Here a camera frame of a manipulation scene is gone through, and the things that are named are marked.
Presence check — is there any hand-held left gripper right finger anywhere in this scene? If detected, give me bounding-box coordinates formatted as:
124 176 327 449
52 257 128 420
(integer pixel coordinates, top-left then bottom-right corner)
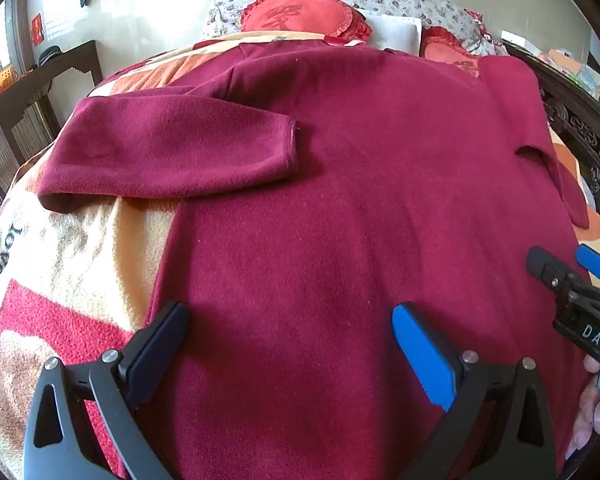
391 302 558 480

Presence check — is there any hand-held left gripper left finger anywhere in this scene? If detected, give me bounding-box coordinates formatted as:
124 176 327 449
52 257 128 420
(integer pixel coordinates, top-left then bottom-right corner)
24 301 190 480

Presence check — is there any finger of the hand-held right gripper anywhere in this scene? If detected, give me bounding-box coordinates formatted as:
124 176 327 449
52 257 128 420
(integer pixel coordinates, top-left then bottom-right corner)
575 243 600 295
526 246 581 292

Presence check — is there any maroon fleece top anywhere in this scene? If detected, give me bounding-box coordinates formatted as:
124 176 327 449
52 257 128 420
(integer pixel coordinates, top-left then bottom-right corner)
36 42 596 480

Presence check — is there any person's right hand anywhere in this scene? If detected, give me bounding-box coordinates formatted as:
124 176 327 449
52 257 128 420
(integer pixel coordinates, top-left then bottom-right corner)
562 355 600 461

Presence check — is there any orange printed blanket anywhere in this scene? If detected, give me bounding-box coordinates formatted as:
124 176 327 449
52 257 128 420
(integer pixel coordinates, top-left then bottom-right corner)
0 30 600 480

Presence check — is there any pile of assorted packets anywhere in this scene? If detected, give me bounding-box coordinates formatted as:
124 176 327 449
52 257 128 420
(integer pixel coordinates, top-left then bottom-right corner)
535 47 600 113

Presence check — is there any small red embroidered pillow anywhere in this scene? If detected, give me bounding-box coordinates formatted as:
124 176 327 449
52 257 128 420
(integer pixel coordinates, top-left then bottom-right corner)
420 26 483 78

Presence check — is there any white pillow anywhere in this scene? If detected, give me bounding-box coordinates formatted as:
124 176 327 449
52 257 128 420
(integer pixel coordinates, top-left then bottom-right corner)
365 14 423 56

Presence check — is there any dark wooden side furniture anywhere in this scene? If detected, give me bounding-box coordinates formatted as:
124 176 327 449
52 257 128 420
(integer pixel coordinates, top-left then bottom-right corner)
0 40 103 213

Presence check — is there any black hat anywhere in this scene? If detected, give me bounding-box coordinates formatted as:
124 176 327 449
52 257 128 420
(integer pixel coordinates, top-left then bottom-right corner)
35 46 64 68

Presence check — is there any red heart-shaped pillow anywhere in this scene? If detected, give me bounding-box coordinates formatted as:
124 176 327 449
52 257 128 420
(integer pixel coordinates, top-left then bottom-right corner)
240 0 373 45

